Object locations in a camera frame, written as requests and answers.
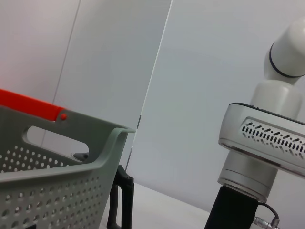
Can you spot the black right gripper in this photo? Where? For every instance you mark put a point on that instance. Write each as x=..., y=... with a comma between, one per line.
x=228, y=210

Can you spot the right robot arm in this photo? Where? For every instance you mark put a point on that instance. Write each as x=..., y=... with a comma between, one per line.
x=274, y=100

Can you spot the grey perforated plastic storage bin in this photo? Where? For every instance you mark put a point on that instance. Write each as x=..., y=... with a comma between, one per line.
x=59, y=190

